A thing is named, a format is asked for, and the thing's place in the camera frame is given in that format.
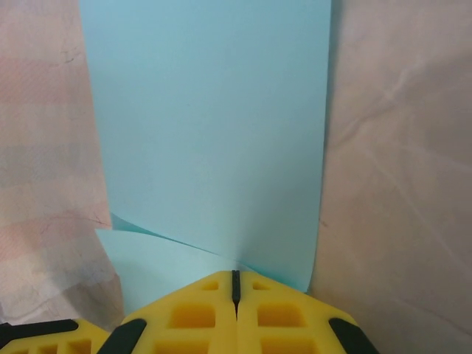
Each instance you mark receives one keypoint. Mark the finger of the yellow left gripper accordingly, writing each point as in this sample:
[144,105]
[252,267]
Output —
[48,341]

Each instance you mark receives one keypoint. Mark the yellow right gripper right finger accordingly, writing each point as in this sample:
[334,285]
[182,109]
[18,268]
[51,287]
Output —
[295,321]

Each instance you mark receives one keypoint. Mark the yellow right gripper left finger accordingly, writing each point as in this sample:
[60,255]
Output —
[177,321]

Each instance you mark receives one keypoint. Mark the teal paper sheet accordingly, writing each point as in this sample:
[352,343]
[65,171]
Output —
[206,129]

